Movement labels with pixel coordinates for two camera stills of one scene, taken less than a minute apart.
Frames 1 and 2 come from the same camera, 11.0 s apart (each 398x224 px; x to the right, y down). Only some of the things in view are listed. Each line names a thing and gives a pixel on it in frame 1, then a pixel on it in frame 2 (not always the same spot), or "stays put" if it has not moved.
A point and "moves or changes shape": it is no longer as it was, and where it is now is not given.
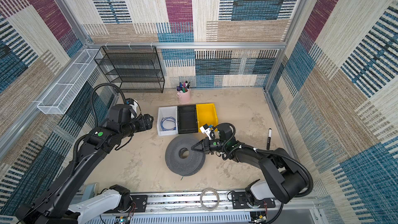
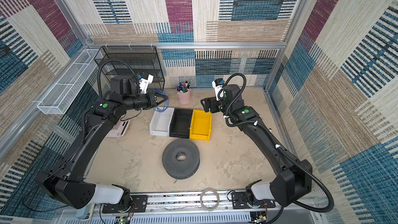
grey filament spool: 181,160 moves or changes shape
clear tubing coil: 218,199 stays put
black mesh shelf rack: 132,68 stays put
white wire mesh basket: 60,95 stays put
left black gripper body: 140,124 to 144,101
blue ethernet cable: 170,119 to 165,109
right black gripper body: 212,145 to 216,106
